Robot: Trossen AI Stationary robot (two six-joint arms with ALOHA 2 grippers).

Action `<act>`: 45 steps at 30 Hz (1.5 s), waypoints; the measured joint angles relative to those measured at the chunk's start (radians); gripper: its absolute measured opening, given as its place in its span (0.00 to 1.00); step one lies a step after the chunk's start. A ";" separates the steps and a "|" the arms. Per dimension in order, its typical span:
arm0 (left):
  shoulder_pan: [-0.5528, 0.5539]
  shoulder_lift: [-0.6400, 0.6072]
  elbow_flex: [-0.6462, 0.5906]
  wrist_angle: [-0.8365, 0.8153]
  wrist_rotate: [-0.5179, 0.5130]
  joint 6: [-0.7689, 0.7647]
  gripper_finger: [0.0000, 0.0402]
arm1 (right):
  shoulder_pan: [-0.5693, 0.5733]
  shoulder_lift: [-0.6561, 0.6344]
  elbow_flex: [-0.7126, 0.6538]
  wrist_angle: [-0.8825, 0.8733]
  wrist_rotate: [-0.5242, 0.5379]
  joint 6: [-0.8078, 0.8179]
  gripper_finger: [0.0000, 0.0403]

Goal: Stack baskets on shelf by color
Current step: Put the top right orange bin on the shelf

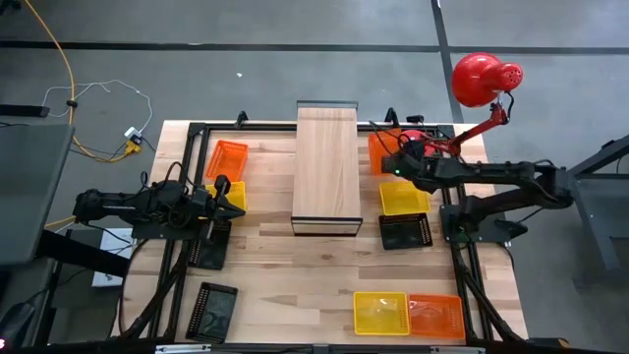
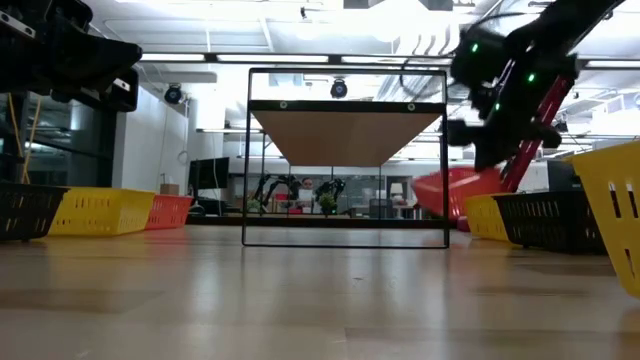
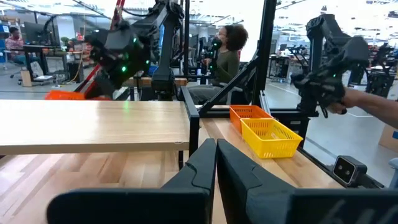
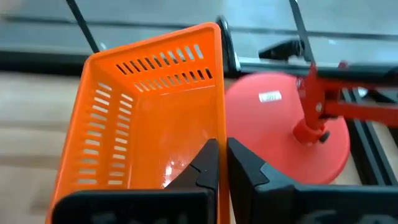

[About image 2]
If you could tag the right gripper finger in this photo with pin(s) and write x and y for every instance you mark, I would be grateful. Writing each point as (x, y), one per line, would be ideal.
(500, 152)
(483, 156)

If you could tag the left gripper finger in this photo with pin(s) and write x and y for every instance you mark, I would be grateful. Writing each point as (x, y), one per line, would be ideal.
(125, 100)
(95, 62)

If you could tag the orange plastic basket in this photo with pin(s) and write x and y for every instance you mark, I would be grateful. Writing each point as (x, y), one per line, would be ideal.
(450, 192)
(170, 212)

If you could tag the yellow plastic basket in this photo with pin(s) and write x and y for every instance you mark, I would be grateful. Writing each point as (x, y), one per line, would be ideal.
(600, 200)
(482, 217)
(100, 210)

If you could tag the black plastic basket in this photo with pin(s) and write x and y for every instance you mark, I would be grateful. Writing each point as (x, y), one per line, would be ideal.
(550, 220)
(25, 210)

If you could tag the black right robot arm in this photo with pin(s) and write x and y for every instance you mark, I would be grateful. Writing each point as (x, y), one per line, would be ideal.
(575, 20)

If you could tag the black background robot arm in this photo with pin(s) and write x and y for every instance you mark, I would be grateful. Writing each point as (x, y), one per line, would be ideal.
(289, 182)
(331, 186)

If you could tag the red desk lamp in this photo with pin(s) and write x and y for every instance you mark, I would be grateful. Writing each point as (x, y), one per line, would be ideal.
(520, 162)

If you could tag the ceiling light strip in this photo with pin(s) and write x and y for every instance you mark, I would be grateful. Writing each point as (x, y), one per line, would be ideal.
(380, 60)
(272, 58)
(172, 57)
(612, 64)

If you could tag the black computer monitor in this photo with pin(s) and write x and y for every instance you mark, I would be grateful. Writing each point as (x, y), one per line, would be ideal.
(210, 172)
(560, 175)

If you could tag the small white table lamp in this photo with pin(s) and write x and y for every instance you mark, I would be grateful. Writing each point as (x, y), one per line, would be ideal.
(396, 189)

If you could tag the brown cardboard box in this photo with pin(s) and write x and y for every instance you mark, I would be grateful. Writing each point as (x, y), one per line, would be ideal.
(169, 189)

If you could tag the small green potted plant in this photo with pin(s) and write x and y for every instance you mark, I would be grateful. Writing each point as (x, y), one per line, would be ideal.
(327, 202)

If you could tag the person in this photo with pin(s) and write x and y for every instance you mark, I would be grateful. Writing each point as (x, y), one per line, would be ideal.
(307, 185)

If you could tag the black ceiling camera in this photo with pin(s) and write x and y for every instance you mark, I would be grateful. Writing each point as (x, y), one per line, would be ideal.
(338, 89)
(173, 94)

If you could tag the black frame wooden shelf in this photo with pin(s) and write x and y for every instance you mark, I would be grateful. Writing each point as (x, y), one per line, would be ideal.
(345, 137)

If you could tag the black metal table frame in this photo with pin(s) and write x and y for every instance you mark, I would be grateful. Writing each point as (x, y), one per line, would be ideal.
(215, 221)

